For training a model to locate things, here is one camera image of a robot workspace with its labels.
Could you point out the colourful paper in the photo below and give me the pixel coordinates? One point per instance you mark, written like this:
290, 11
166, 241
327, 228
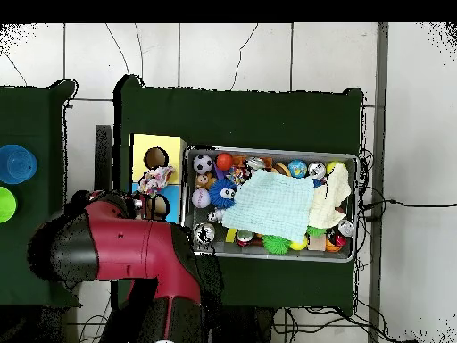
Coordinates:
155, 178

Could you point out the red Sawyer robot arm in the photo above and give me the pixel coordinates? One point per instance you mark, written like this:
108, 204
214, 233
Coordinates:
125, 246

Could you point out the shallow metal mesh bin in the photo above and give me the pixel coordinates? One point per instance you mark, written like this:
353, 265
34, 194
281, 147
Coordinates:
278, 154

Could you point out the wooden box with three holes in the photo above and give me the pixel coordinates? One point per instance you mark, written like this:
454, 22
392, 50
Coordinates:
171, 150

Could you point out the blue fuzzy toy with eyes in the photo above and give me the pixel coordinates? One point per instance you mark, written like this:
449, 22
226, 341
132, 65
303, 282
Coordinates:
218, 194

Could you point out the orange ball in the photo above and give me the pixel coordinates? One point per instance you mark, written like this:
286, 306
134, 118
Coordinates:
224, 162

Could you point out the white baseball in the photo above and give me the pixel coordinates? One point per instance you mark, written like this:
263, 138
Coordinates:
201, 198

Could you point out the black and white soccer ball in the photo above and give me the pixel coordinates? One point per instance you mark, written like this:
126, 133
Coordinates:
202, 164

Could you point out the light blue muslin cloth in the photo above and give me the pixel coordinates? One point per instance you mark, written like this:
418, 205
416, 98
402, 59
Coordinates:
271, 203

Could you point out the globe print ball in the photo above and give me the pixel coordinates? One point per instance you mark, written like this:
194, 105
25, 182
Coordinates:
297, 168

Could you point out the green spiky ball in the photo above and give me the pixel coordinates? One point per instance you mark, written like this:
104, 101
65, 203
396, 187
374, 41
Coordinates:
276, 245

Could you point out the dark green tablecloth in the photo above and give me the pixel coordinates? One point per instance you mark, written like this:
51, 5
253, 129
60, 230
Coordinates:
32, 118
250, 118

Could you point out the cream muslin cloth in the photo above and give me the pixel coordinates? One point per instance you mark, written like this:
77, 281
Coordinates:
328, 203

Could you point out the yellow ball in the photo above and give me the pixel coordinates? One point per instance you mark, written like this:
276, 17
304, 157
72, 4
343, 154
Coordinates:
332, 166

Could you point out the blue plastic cup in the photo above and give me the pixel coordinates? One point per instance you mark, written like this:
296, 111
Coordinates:
18, 164

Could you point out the green plastic cup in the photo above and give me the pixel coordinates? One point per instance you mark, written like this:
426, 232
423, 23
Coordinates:
6, 205

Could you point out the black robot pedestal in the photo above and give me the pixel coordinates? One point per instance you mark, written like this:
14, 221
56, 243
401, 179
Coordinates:
242, 328

